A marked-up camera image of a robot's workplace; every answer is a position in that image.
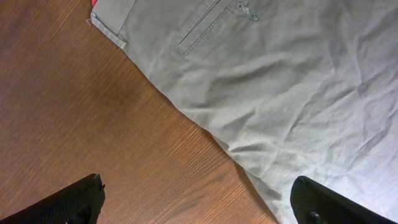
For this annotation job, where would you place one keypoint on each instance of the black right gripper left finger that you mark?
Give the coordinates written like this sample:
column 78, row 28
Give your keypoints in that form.
column 79, row 203

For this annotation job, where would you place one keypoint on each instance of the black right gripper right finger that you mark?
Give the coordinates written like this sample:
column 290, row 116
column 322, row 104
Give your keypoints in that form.
column 313, row 203

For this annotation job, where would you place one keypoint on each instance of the grey shorts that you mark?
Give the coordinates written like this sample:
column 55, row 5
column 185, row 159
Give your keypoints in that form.
column 286, row 87

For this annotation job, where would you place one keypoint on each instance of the red cloth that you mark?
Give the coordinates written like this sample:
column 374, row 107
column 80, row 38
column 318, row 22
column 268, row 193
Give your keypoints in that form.
column 94, row 2

